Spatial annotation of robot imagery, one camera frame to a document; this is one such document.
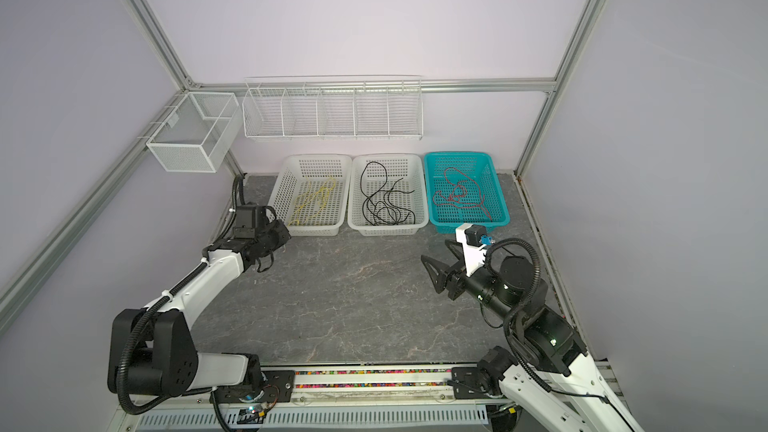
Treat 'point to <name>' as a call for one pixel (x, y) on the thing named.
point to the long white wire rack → (333, 107)
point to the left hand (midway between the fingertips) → (288, 233)
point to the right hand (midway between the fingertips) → (436, 251)
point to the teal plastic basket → (482, 168)
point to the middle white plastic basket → (410, 167)
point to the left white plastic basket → (296, 175)
